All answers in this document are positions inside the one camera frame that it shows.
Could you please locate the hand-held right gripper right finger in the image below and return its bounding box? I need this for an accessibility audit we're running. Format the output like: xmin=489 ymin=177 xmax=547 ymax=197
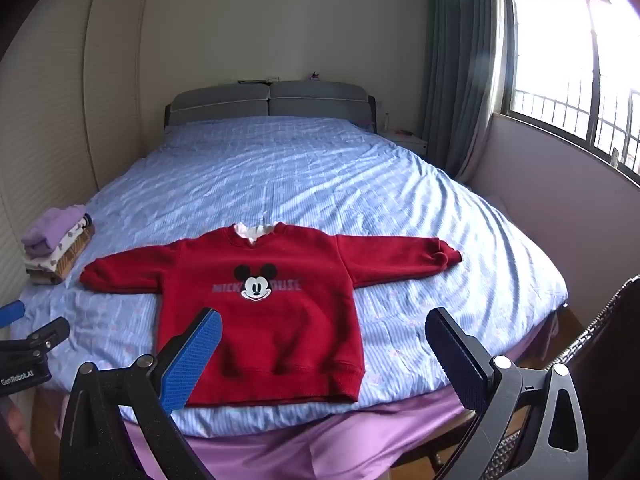
xmin=425 ymin=307 xmax=586 ymax=480

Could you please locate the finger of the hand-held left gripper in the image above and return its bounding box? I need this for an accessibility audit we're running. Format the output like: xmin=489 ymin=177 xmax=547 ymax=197
xmin=0 ymin=300 xmax=26 ymax=329
xmin=27 ymin=316 xmax=71 ymax=357

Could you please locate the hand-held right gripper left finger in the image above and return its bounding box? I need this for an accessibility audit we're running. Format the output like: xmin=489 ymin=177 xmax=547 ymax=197
xmin=59 ymin=307 xmax=223 ymax=480

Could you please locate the red cartoon print sweatshirt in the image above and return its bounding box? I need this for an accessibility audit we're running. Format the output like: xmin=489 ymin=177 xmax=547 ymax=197
xmin=80 ymin=222 xmax=462 ymax=407

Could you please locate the stack of folded clothes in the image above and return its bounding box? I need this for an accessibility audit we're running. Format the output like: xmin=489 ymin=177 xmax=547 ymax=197
xmin=27 ymin=225 xmax=96 ymax=284

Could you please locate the white patterned folded garment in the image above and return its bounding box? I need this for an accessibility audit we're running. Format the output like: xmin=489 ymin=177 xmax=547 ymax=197
xmin=22 ymin=219 xmax=93 ymax=273

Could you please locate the purple folded garment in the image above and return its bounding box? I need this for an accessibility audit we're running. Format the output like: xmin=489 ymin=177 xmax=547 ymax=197
xmin=21 ymin=205 xmax=87 ymax=256

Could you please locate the purple bed skirt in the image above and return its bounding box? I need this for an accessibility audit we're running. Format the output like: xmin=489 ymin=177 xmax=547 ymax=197
xmin=55 ymin=390 xmax=476 ymax=480

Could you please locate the dark wicker chair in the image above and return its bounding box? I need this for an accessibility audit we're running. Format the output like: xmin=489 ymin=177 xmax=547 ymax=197
xmin=435 ymin=275 xmax=640 ymax=480

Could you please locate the beige wardrobe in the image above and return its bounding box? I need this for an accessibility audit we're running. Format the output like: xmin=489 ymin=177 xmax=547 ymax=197
xmin=0 ymin=0 xmax=149 ymax=281

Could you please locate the blue floral striped bedsheet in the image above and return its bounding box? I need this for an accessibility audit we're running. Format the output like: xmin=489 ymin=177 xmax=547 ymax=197
xmin=20 ymin=116 xmax=568 ymax=436

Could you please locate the white nightstand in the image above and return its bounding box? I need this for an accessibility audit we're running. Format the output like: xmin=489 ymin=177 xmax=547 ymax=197
xmin=385 ymin=130 xmax=429 ymax=161

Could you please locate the grey padded headboard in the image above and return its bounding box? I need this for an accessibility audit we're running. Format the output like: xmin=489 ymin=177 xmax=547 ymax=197
xmin=164 ymin=80 xmax=377 ymax=134

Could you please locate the grey curtain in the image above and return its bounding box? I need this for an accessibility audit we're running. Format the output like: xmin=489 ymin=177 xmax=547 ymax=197
xmin=420 ymin=0 xmax=506 ymax=183

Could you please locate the window with railing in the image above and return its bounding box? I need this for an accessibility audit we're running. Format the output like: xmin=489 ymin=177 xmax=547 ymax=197
xmin=492 ymin=0 xmax=640 ymax=183

